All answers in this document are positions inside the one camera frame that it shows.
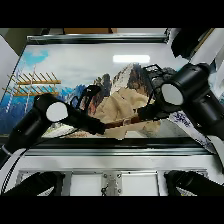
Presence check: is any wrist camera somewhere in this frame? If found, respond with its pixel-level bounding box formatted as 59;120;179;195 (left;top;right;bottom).
71;84;102;110
143;63;168;98

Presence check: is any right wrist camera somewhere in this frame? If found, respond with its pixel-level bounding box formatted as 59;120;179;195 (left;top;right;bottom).
143;63;168;98

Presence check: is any white blue printed garment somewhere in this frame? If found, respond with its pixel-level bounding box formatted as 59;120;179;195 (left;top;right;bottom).
167;111;218;154

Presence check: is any black garment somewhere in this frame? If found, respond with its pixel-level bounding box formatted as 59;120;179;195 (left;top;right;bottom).
171;27;215;60

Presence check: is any black cable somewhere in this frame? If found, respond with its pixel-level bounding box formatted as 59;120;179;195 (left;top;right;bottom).
0;130;78;196

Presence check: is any silver frame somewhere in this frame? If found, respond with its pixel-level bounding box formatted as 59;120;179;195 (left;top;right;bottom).
16;33;215;197

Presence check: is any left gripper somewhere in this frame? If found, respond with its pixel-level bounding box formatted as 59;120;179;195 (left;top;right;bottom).
78;113;108;136

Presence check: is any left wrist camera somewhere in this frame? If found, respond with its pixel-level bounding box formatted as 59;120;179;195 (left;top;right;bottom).
71;84;102;110

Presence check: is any beige long-sleeved shirt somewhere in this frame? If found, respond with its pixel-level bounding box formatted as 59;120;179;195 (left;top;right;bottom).
94;87;162;140

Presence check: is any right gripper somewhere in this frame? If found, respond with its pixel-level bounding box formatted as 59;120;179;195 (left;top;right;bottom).
137;103;162;122

